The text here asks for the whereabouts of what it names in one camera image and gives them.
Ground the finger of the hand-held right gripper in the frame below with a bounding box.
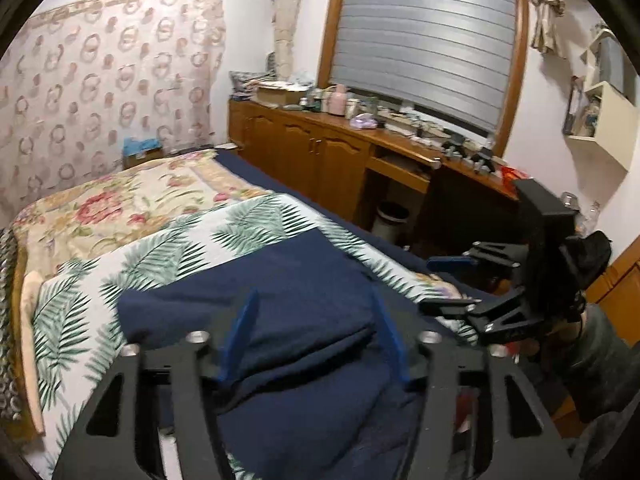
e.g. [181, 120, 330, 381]
[417, 287, 552, 347]
[427, 242, 532, 282]

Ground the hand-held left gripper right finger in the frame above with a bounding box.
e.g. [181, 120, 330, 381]
[370, 285, 573, 480]

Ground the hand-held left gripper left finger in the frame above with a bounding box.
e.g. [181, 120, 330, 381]
[52, 287, 261, 480]

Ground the navy t-shirt with orange print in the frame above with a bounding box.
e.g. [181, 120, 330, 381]
[117, 230, 451, 480]

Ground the person's right forearm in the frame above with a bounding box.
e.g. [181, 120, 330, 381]
[537, 305, 640, 426]

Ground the round trash bin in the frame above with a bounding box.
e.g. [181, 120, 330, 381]
[374, 201, 411, 246]

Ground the wooden side cabinet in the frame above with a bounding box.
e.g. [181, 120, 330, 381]
[585, 245, 640, 341]

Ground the bed with leaf-print sheet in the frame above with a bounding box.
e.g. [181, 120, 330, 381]
[22, 192, 481, 480]

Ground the navy bed sheet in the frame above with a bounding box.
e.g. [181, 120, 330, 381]
[212, 150, 451, 291]

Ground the floral quilt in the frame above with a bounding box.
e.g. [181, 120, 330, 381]
[10, 152, 273, 281]

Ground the long wooden cabinet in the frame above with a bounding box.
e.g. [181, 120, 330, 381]
[227, 97, 531, 261]

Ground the pink thermos jug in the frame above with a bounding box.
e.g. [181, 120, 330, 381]
[327, 84, 347, 116]

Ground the beige folded cloth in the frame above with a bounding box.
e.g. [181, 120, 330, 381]
[20, 270, 48, 436]

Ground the grey window blind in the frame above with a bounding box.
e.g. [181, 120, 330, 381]
[327, 0, 518, 138]

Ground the hanging beige cloth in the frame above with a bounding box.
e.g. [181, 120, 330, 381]
[525, 0, 568, 56]

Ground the flat cardboard box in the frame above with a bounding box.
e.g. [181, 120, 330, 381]
[256, 85, 308, 107]

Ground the floral patterned bag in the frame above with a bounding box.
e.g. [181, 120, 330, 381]
[230, 70, 276, 95]

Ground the beige lace curtain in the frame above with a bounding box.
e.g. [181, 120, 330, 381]
[272, 0, 308, 78]

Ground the white wall shelf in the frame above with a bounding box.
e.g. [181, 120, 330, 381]
[562, 27, 640, 171]

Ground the ring pattern curtain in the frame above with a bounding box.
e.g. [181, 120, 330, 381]
[0, 0, 228, 221]

